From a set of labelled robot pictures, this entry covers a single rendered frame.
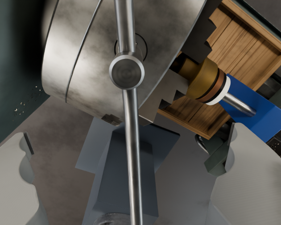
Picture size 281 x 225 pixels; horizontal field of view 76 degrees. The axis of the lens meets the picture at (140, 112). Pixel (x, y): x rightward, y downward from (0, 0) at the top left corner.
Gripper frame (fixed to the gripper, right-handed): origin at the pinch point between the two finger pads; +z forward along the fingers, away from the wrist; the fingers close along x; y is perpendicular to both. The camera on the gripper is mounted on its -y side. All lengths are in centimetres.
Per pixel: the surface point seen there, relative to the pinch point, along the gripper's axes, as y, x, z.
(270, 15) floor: -5, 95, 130
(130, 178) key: 6.0, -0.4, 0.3
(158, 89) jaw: 4.1, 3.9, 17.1
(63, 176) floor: 147, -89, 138
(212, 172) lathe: 48, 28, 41
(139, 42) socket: -4.2, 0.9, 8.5
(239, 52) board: 3, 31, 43
